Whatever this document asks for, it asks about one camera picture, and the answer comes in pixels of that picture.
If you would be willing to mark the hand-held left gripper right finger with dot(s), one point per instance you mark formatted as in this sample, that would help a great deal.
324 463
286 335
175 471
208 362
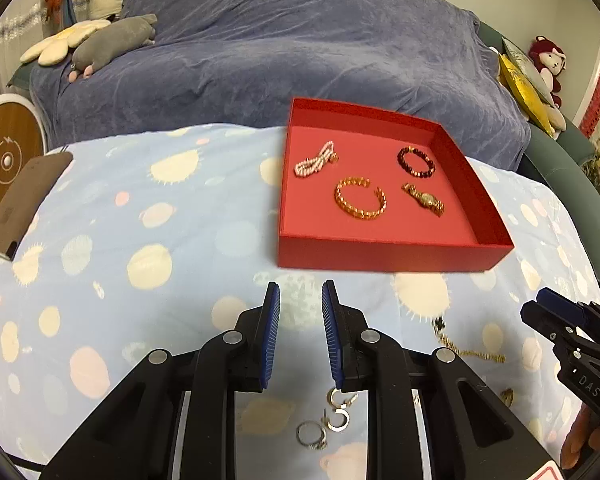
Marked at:
330 340

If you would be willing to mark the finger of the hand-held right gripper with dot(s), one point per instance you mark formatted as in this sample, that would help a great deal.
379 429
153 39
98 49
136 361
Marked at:
562 302
542 317

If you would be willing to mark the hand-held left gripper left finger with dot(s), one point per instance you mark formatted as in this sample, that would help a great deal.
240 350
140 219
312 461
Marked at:
271 340

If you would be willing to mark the gold hoop earring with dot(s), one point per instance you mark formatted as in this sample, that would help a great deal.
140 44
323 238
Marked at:
341 425
334 400

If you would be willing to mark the red jewelry box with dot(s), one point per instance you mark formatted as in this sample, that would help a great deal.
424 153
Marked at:
380 255

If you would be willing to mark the person's right hand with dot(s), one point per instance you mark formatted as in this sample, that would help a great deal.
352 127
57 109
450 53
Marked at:
577 440

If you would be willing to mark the gold bangle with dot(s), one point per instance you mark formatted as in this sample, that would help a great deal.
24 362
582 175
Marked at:
342 202

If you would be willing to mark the green sofa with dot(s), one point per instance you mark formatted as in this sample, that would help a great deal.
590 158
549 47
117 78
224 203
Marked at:
570 160

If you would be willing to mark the gold wristwatch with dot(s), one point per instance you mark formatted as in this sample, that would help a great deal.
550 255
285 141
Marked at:
425 199

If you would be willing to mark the cream plush cushion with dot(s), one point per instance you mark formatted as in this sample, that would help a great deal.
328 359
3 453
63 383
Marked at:
557 120

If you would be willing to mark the gold cushion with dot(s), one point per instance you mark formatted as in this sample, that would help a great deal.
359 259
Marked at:
517 85

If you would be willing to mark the silver grey cushion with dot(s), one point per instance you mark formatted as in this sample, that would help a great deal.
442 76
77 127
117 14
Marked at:
525 62

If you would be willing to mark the red monkey plush toy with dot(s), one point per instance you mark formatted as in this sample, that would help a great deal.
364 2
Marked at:
547 55

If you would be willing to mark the brown flat case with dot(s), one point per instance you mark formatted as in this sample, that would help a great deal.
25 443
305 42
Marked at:
25 200

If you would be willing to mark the blue covered sofa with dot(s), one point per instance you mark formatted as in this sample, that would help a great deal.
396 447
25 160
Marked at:
280 50

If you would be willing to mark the white round wooden-faced device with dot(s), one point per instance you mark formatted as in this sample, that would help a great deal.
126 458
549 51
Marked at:
10 160

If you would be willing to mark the grey plush toy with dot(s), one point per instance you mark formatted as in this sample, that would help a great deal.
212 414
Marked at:
110 40

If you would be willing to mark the flower-shaped pillow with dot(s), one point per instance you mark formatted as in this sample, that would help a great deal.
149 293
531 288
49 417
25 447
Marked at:
55 47

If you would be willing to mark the white curtain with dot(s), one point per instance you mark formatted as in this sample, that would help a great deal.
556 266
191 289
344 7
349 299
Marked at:
10 70

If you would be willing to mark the silver tinsel garland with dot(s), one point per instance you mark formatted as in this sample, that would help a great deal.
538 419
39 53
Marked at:
15 27

